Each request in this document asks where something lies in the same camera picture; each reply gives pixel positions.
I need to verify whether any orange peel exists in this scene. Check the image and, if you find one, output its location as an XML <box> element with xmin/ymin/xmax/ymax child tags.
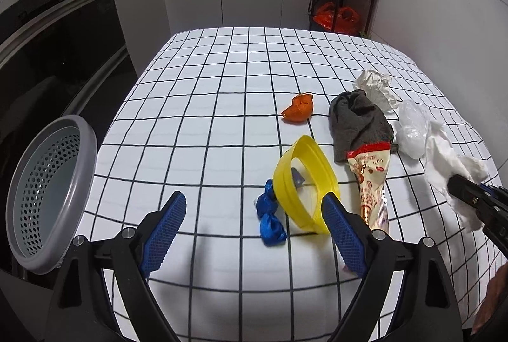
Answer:
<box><xmin>281</xmin><ymin>93</ymin><xmax>314</xmax><ymax>124</ymax></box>

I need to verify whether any red plastic bag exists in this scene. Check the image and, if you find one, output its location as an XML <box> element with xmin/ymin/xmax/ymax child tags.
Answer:
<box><xmin>313</xmin><ymin>2</ymin><xmax>362</xmax><ymax>35</ymax></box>

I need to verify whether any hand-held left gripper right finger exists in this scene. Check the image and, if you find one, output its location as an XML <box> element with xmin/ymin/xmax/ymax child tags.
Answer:
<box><xmin>321</xmin><ymin>193</ymin><xmax>463</xmax><ymax>342</ymax></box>

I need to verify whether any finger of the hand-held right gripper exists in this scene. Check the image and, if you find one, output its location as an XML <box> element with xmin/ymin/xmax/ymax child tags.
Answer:
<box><xmin>479</xmin><ymin>183</ymin><xmax>508</xmax><ymax>208</ymax></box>
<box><xmin>448</xmin><ymin>174</ymin><xmax>508</xmax><ymax>245</ymax></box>

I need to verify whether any white tissue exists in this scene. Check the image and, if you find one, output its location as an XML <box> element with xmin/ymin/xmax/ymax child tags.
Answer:
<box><xmin>424</xmin><ymin>120</ymin><xmax>490</xmax><ymax>233</ymax></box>

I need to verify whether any checked paper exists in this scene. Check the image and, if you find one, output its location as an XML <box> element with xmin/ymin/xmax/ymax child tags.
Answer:
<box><xmin>353</xmin><ymin>68</ymin><xmax>401</xmax><ymax>112</ymax></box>

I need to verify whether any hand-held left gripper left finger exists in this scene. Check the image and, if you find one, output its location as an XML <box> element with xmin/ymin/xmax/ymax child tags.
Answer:
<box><xmin>43</xmin><ymin>191</ymin><xmax>187</xmax><ymax>342</ymax></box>

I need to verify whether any blue foil wrapper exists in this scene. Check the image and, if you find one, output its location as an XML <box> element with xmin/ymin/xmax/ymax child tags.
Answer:
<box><xmin>254</xmin><ymin>179</ymin><xmax>279</xmax><ymax>218</ymax></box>
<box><xmin>260</xmin><ymin>213</ymin><xmax>287</xmax><ymax>247</ymax></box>

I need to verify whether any clear crumpled plastic bag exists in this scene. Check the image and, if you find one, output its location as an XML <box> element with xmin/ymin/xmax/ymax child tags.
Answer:
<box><xmin>397</xmin><ymin>101</ymin><xmax>431</xmax><ymax>160</ymax></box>

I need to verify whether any yellow plastic lid ring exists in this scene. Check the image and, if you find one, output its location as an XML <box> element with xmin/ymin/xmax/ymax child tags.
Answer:
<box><xmin>273</xmin><ymin>135</ymin><xmax>341</xmax><ymax>235</ymax></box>

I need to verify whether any dark grey cloth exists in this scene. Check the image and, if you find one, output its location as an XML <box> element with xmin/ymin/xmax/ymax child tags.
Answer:
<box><xmin>329</xmin><ymin>90</ymin><xmax>398</xmax><ymax>164</ymax></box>

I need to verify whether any white black-checked tablecloth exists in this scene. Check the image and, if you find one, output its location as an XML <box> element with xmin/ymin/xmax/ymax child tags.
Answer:
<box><xmin>77</xmin><ymin>26</ymin><xmax>503</xmax><ymax>342</ymax></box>

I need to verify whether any grey perforated plastic basket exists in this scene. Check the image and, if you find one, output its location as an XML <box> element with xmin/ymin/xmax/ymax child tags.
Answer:
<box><xmin>6</xmin><ymin>114</ymin><xmax>98</xmax><ymax>275</ymax></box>

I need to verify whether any red white cone wrapper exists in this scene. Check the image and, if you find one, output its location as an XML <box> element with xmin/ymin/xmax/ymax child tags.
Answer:
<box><xmin>346</xmin><ymin>141</ymin><xmax>391</xmax><ymax>236</ymax></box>

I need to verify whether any person's right hand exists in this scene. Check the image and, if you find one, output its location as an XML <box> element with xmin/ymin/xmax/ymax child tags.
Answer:
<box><xmin>471</xmin><ymin>262</ymin><xmax>508</xmax><ymax>334</ymax></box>

